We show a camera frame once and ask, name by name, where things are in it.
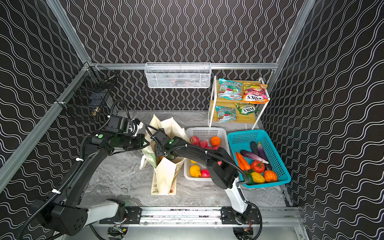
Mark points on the cream canvas grocery bag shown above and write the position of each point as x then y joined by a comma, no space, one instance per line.
166,169

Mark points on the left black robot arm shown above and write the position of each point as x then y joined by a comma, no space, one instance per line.
60,211

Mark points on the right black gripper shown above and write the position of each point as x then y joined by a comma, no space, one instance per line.
160,148

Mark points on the white wooden two-tier shelf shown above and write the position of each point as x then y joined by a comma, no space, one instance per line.
222,102

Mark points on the small green red snack bag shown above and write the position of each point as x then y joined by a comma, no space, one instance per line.
226,114

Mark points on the red apple middle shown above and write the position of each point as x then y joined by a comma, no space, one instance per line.
203,144

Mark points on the purple eggplant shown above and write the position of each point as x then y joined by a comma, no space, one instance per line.
263,155

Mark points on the orange Fox's candy bag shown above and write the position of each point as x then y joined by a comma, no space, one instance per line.
255,93

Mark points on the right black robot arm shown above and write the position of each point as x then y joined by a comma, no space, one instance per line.
224,172

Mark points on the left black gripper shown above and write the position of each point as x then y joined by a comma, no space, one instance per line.
141,141

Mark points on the teal plastic vegetable basket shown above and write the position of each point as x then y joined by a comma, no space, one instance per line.
240,142

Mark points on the white plastic fruit basket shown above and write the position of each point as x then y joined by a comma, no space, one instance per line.
205,134

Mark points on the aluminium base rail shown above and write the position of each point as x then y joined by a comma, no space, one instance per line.
206,217

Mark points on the red tomato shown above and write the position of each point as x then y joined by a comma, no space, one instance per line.
258,166

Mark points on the orange pumpkin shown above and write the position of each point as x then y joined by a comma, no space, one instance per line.
270,176

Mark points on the black wire wall basket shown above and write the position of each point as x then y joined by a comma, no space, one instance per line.
88,102

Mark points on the red apple front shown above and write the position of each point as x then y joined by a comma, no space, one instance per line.
205,173

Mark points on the orange carrot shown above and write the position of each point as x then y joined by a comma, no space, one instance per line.
243,164

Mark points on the dark green cucumber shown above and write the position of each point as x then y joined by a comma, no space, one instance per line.
254,148

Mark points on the red apple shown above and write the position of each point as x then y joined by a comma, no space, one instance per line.
203,144
205,173
195,140

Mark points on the green Fox's candy bag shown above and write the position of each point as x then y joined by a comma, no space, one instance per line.
246,108

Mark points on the white wire wall basket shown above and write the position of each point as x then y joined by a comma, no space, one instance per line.
178,75

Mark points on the orange tangerine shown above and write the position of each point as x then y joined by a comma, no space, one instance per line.
215,141

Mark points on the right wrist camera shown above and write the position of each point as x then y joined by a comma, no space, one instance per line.
158,135

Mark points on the yellow bumpy lemon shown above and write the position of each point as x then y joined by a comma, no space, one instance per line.
195,171

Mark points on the red apple back left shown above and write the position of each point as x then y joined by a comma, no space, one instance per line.
195,140

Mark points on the green avocado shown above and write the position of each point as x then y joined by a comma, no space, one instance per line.
249,179

